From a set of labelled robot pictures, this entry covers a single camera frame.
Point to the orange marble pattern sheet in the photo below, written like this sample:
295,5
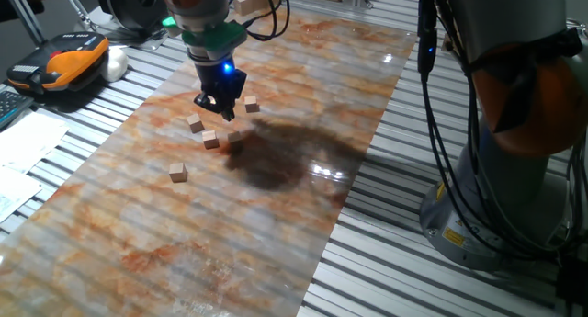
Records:
184,239

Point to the green gripper mount plate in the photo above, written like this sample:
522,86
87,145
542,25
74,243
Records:
216,37

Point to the black round drum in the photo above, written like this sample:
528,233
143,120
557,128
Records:
133,4

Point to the grey aluminium bar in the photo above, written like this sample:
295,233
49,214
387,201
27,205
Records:
25,16

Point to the white rounded object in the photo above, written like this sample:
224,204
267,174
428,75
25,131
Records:
115,63

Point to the orange and black teach pendant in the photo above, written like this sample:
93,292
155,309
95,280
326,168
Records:
69,60

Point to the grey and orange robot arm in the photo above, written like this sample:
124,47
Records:
505,14

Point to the black sleeved forearm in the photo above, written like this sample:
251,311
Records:
14,7

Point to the black keyboard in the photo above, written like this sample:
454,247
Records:
11,106

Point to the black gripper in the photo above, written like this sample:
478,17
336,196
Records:
220,82

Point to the small brown cardboard box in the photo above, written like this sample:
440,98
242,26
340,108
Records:
250,2

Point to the grey metal base plate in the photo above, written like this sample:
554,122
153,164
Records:
138,37

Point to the blank white paper sheet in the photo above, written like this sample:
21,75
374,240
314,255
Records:
27,140

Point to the small wooden cube block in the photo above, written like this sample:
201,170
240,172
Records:
234,137
251,104
210,139
177,172
195,123

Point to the white paper with print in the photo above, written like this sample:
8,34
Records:
16,193

